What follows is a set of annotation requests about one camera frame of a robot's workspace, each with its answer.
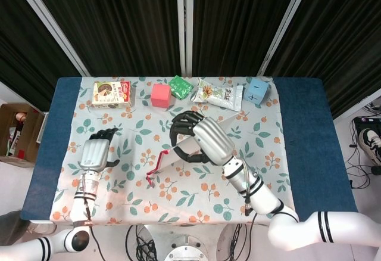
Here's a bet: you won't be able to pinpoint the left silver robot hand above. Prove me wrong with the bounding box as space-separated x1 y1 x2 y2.
77 127 120 172

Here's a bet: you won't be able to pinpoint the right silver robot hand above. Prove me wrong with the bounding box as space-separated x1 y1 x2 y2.
168 110 236 166

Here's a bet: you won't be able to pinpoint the clear mesh zipper bag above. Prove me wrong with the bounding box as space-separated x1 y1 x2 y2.
145 111 242 189

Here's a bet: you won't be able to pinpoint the red zipper pull cord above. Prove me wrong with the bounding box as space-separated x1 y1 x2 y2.
145 170 156 189

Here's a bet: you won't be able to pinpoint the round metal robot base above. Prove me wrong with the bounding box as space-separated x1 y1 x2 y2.
126 223 243 261

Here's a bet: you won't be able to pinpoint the silver snack bag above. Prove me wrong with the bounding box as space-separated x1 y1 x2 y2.
190 78 245 112

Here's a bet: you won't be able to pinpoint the floral fruit tablecloth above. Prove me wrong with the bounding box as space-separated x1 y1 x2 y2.
49 76 295 225

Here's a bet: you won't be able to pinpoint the chocolate cookie box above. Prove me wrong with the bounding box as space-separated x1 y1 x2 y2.
90 80 136 109

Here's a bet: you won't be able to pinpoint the green sachet packet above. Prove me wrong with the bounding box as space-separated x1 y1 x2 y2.
168 75 193 100

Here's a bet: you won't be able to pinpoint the blue foam number cube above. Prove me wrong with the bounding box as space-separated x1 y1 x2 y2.
243 77 268 105

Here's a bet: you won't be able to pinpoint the red foam cube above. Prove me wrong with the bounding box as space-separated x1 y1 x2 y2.
150 83 173 108

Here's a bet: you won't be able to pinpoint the brown cardboard box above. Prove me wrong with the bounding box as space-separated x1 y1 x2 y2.
0 102 48 168

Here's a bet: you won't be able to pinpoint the beige shoe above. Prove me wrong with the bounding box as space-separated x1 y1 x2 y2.
26 222 57 235

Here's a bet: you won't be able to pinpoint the blue table cover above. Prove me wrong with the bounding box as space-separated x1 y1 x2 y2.
20 76 358 222

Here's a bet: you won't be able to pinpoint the person leg dark trousers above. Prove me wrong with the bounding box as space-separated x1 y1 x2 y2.
0 210 30 247

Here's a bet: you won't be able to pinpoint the black pleated curtain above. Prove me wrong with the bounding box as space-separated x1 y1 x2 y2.
0 0 381 119

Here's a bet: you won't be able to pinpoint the black electronic device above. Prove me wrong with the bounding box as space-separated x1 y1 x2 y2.
352 116 381 131

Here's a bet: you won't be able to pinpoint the black and white sneaker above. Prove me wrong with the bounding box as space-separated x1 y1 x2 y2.
358 128 381 165

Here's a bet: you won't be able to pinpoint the left arm wrist cable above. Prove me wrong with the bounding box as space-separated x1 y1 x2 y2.
79 174 93 223

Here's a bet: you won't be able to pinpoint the arm wrist cable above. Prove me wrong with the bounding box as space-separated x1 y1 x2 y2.
79 174 93 223
240 159 257 218

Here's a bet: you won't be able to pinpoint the right arm wrist cable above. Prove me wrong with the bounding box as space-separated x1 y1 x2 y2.
240 159 257 218

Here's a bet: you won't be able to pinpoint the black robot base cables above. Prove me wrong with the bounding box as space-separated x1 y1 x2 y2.
124 225 159 261

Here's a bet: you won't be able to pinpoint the white frame post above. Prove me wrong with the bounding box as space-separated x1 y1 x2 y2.
7 0 92 77
257 0 315 76
175 0 194 77

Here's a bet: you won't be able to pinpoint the black floor cables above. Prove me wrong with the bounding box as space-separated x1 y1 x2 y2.
346 101 381 190

